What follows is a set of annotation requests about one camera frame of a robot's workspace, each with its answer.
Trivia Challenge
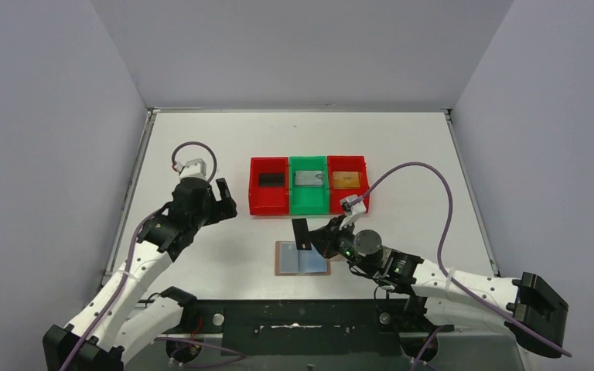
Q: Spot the tan leather card holder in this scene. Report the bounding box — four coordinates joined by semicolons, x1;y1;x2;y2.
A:
275;241;331;276

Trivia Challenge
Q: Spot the red plastic bin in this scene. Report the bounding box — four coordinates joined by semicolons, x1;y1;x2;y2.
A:
326;155;370;215
248;157;289;216

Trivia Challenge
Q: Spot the green plastic bin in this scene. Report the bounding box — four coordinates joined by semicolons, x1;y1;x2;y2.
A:
288;156;329;215

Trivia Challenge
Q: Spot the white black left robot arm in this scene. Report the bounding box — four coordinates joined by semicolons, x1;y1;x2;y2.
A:
43;175;237;370

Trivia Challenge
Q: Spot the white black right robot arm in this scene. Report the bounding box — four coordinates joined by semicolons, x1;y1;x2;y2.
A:
292;216;569;359

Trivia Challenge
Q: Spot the black card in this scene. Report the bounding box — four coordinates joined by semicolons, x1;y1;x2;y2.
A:
258;172;285;188

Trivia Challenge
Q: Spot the gold card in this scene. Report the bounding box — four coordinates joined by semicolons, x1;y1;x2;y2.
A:
332;171;361;189

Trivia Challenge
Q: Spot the silver card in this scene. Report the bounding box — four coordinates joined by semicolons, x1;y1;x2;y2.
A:
294;170;324;187

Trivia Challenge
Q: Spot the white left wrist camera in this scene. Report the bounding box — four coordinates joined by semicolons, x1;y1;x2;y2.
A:
179;158;207;181

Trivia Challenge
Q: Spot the aluminium table edge rail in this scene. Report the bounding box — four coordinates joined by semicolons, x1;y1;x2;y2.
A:
100;107;159;288

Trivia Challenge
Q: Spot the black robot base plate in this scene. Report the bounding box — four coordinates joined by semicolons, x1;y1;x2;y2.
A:
165;298;435;356

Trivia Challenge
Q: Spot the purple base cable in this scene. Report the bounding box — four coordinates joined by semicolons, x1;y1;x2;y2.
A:
153;335;247;369

